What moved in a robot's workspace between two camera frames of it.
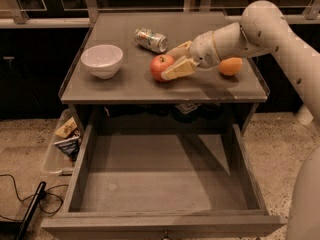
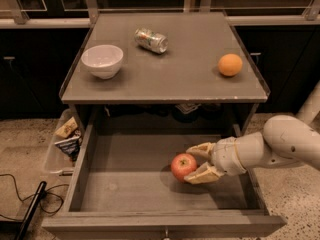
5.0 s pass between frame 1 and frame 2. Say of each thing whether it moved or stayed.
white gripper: moved
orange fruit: stayed
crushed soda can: stayed
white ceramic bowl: stayed
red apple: moved
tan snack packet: stayed
